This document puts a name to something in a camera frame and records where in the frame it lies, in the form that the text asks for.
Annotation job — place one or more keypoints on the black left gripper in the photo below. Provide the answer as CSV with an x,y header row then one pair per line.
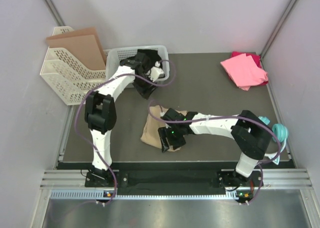
x,y
144,91

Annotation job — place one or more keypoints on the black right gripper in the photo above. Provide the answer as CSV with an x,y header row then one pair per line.
x,y
165,133

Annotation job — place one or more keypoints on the beige t shirt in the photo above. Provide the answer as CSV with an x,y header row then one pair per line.
x,y
150,133

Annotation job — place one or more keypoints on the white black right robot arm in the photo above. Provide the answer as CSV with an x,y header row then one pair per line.
x,y
250,134

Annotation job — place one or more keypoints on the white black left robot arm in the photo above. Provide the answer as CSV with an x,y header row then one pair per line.
x,y
100,115

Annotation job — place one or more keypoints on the black t shirt in basket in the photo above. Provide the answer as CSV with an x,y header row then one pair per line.
x,y
142,61

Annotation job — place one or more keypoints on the white plastic laundry basket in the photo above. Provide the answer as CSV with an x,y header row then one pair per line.
x,y
116,55

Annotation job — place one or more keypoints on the white mesh file organizer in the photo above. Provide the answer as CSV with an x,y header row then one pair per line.
x,y
66,75

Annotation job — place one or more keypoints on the brown paper folder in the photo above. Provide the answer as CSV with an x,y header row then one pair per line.
x,y
84,44

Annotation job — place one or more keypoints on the pink folded t shirt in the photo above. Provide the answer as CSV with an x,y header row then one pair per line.
x,y
243,71

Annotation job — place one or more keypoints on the magenta folded t shirt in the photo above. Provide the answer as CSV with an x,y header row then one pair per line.
x,y
257,60

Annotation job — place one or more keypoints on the teal cat ear headphones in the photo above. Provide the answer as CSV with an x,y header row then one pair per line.
x,y
282,134

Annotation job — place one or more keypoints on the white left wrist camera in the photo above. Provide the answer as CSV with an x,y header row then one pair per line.
x,y
156,72

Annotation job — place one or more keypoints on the grey slotted cable duct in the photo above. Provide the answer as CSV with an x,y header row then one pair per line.
x,y
106,195

